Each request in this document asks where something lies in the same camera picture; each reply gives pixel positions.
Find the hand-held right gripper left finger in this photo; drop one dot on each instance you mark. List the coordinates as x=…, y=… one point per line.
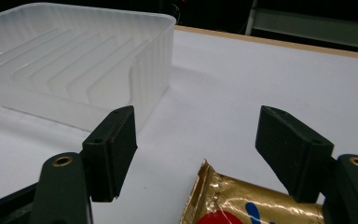
x=110, y=152

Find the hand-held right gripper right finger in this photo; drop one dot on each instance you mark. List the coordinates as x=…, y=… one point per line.
x=293, y=149

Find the gold foil snack packet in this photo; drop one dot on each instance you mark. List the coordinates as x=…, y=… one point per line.
x=245, y=202

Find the translucent white plastic tray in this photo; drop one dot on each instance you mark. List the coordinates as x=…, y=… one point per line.
x=74, y=62

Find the grey metal stand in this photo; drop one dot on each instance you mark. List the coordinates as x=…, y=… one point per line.
x=310, y=26

